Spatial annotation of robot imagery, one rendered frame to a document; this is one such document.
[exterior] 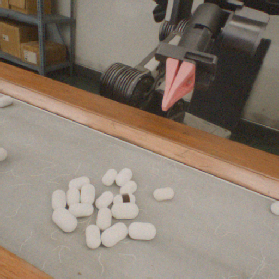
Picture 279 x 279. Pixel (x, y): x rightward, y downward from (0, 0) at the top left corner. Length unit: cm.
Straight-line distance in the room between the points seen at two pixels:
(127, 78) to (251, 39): 38
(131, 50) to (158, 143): 221
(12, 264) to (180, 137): 37
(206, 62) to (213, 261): 29
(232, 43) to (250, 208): 27
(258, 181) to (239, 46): 23
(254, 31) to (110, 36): 236
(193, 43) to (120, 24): 227
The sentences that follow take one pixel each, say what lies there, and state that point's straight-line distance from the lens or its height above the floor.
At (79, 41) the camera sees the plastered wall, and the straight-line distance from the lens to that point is 304.
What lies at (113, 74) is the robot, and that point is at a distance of 81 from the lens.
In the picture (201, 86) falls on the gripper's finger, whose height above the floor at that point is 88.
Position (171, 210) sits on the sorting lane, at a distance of 42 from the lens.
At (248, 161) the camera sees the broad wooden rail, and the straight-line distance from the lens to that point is 55.
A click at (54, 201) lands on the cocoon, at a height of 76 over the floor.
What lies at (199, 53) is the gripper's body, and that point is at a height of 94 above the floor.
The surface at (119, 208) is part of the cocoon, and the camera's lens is 38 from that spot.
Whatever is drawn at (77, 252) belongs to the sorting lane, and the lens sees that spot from 36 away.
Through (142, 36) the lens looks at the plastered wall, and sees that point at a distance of 263.
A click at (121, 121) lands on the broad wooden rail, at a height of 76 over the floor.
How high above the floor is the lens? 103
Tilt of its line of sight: 31 degrees down
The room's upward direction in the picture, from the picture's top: 10 degrees clockwise
